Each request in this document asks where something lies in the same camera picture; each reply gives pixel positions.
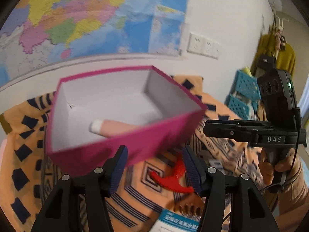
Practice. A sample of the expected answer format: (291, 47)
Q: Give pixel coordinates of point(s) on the pink cardboard box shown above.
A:
(149, 140)

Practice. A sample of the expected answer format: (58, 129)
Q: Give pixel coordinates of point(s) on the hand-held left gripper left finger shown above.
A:
(119, 169)

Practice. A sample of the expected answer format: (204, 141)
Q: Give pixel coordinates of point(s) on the pink tube with white cap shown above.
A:
(113, 127)

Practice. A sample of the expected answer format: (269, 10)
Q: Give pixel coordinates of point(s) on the blue perforated basket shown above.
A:
(247, 85)
(239, 106)

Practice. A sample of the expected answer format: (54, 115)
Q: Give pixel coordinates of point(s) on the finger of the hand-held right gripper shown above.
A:
(251, 122)
(224, 131)

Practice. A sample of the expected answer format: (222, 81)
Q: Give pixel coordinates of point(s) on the white and blue medicine box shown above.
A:
(176, 222)

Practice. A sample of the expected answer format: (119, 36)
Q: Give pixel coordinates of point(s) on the person's right hand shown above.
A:
(265, 171)

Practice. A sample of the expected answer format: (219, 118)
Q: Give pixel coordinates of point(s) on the white wall socket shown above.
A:
(196, 43)
(212, 50)

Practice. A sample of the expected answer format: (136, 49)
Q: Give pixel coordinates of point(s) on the yellow-green cloth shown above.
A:
(246, 71)

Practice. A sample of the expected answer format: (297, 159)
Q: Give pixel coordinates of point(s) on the colourful wall map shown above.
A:
(84, 21)

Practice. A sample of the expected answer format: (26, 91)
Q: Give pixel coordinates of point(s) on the black handbag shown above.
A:
(265, 61)

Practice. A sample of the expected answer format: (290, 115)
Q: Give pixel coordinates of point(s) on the white coat rack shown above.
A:
(280, 21)

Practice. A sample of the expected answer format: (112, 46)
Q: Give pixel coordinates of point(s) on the red plastic clip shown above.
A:
(172, 182)

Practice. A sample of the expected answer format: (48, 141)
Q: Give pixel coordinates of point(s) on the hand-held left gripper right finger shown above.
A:
(190, 169)

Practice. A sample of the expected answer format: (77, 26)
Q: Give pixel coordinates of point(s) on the orange patterned blanket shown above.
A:
(26, 154)

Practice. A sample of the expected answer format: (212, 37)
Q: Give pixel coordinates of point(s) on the yellow hanging garment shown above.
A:
(286, 58)

